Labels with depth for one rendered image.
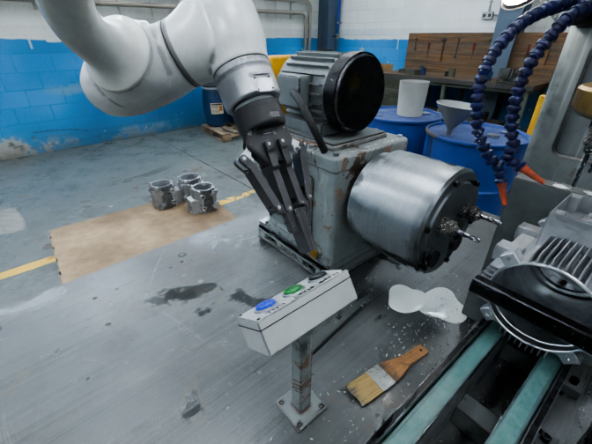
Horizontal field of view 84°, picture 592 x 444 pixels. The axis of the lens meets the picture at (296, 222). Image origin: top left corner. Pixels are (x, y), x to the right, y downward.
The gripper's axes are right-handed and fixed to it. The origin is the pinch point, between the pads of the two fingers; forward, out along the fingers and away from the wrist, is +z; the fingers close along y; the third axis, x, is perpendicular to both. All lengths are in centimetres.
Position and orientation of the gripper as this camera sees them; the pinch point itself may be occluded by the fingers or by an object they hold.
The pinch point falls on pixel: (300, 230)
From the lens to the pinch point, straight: 51.4
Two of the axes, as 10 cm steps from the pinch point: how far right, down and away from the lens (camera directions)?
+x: -5.4, 1.5, 8.3
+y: 7.7, -3.2, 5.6
